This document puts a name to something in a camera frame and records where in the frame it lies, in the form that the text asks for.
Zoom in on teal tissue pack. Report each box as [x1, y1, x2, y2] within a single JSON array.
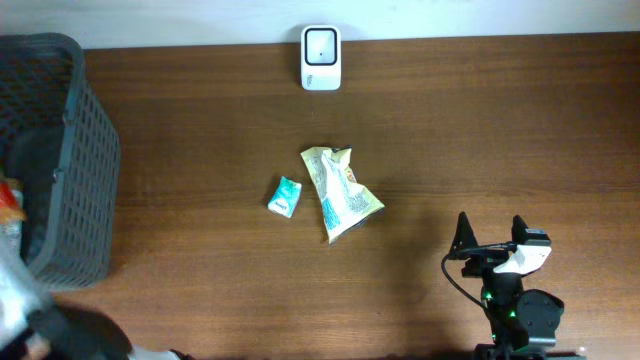
[[267, 177, 302, 218]]

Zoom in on grey plastic mesh basket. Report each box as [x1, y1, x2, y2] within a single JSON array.
[[1, 33, 121, 292]]

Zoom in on white barcode scanner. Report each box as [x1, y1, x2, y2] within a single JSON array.
[[300, 25, 342, 91]]

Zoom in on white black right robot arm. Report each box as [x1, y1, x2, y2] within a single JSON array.
[[441, 212, 564, 359]]

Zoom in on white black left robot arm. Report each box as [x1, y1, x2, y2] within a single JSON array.
[[1, 241, 190, 360]]

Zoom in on yellow chip bag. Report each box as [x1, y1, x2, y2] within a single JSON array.
[[301, 146, 385, 245]]

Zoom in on orange pasta package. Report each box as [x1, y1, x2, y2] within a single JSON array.
[[1, 177, 26, 225]]

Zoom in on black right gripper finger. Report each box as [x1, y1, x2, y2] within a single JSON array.
[[449, 212, 478, 258], [511, 215, 529, 245]]

